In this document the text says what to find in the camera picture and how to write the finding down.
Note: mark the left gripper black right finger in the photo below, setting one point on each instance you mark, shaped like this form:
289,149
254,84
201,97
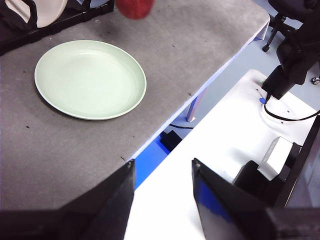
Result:
237,217

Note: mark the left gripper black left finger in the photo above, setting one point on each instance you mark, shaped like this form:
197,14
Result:
87,220

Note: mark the green plate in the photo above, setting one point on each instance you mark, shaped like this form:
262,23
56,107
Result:
90,80

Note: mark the red apple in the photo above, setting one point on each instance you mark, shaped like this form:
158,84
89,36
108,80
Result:
135,8

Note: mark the black plate rack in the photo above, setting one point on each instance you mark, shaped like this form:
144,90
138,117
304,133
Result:
62,23

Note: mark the white plate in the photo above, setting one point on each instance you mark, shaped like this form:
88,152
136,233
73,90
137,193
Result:
47,12

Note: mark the blue cart panel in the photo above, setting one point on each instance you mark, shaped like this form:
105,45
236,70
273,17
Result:
147,162

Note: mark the small black box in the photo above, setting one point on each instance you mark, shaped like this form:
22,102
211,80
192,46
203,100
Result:
170,141

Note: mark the pale table leg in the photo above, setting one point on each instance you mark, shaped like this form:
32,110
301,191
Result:
196,105

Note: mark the black chair base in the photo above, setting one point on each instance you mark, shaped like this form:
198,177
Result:
272,33

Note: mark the black mount bracket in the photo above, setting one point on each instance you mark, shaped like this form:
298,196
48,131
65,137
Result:
252,180

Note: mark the black frame bar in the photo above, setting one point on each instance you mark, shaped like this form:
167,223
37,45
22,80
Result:
300,167

